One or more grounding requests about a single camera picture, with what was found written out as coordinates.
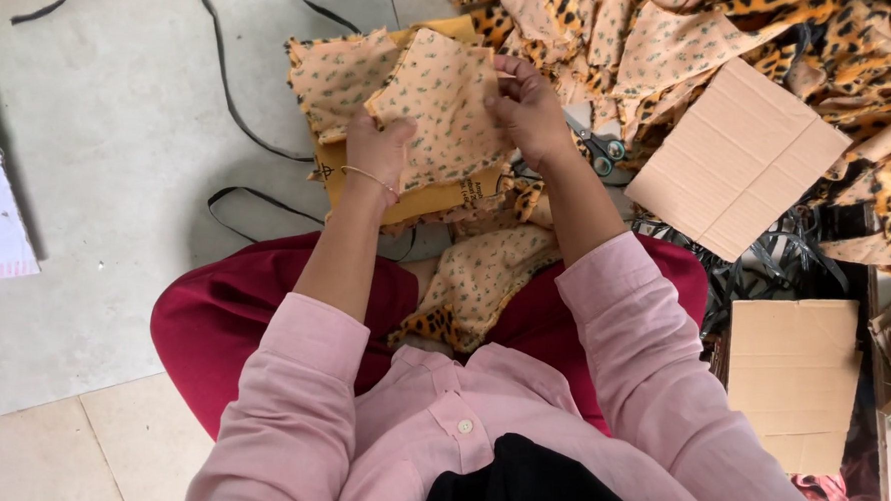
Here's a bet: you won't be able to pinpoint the short black strap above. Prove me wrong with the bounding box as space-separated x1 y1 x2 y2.
9 0 73 26

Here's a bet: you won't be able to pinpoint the yellow cardboard sheet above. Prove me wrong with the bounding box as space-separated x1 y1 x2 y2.
305 14 508 230

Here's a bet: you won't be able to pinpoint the heap of leopard fabric scraps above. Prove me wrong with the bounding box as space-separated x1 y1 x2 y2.
456 0 891 296

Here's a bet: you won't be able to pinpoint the peach floral fabric square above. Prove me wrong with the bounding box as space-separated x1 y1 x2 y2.
360 24 517 196

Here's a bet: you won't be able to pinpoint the person's right hand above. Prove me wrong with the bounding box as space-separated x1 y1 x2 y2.
481 51 580 177

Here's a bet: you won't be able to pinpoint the teal handled scissors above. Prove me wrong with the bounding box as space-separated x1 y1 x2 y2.
563 110 629 180

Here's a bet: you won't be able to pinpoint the looped black strap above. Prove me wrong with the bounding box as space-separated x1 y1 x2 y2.
206 177 420 272

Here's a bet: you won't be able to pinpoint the gold bangle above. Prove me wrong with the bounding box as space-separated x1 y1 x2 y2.
340 162 401 202

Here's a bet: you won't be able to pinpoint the brown cardboard box flap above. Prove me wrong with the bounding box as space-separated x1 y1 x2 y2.
721 294 870 481

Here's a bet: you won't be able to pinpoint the long black strap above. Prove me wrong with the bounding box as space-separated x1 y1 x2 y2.
197 0 369 169

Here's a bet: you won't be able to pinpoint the person's left hand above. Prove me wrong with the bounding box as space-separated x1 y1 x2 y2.
344 105 422 208

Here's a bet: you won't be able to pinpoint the red trousers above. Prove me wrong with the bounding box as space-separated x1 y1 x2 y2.
146 214 717 457

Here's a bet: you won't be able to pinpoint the pile of black straps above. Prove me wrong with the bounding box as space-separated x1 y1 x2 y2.
630 201 873 342

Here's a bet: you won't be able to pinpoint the peach floral fabric piece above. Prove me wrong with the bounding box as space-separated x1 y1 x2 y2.
285 28 413 147

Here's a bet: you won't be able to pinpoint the leopard backed floral fabric piece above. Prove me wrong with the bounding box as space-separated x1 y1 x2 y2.
382 222 568 357

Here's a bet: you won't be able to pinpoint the brown corrugated cardboard sheet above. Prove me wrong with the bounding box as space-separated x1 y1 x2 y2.
618 52 859 268

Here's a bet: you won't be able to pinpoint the pink shirt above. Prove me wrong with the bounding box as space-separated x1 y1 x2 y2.
168 224 812 501

